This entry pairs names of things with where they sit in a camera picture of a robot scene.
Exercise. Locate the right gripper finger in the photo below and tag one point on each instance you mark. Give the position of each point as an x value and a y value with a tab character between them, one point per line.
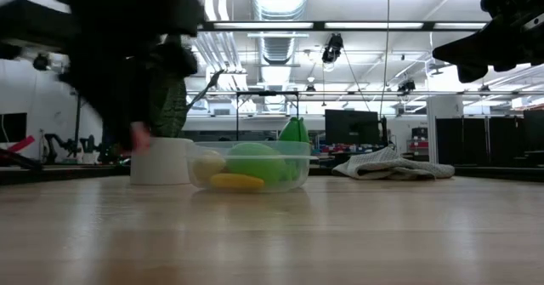
472	49
472	74

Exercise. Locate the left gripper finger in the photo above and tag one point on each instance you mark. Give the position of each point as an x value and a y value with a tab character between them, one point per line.
129	102
91	102

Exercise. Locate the yellow toy lemon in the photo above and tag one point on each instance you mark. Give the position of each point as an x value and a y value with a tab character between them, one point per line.
208	166

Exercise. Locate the grey-white waffle towel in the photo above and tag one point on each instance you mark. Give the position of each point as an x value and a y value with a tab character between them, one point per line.
391	163

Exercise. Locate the yellow toy banana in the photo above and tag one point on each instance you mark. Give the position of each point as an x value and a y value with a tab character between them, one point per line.
237	182

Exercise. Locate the large green toy fruit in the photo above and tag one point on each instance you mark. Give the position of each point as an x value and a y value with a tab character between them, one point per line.
257	161

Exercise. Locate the green toy bell pepper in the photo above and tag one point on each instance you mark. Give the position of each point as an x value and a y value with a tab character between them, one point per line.
293	132

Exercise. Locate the black background robot arm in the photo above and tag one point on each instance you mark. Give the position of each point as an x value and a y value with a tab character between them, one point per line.
55	142

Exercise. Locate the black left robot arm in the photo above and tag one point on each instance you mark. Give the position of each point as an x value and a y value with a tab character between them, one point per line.
34	25

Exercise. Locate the clear plastic tupperware container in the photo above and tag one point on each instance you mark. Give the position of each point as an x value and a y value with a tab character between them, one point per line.
200	146

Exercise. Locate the green snake plant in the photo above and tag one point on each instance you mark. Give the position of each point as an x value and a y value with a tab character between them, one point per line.
170	110

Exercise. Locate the white column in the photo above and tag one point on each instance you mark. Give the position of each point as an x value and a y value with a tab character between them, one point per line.
444	127

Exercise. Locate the black round ceiling fixture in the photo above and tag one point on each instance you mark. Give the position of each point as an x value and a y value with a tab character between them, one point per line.
41	62

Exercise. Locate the white plant pot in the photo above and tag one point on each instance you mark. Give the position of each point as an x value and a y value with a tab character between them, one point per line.
166	161

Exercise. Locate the red strip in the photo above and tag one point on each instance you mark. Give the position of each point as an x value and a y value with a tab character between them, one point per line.
25	142

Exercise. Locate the small shelf with red bins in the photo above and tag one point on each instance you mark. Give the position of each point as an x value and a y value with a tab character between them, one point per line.
418	142

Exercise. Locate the large black monitor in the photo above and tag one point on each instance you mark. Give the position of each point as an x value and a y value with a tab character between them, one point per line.
350	127

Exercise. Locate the cluttered far workbench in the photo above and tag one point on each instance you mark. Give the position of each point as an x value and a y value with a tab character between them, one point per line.
331	151

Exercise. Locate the black partition wall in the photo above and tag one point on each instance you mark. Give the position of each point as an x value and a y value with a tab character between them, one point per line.
461	140

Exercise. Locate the black wall screen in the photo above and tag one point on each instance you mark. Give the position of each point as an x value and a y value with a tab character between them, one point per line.
13	127

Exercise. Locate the black overhead camera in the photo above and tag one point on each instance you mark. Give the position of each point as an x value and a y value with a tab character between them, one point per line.
333	47

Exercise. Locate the silver ceiling air duct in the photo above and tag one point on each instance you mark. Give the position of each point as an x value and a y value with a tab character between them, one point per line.
278	0

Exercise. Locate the black overhead frame bar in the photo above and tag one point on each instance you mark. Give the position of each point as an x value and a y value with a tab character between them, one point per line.
319	25

